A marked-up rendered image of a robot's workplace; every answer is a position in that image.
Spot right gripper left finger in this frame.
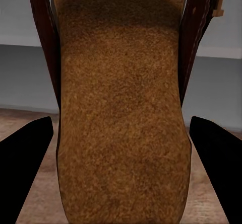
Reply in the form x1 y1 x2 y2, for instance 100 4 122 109
0 116 53 224

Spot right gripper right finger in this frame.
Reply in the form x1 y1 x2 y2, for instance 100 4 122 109
189 116 242 224

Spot sandal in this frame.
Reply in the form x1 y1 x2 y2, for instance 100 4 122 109
30 0 224 224

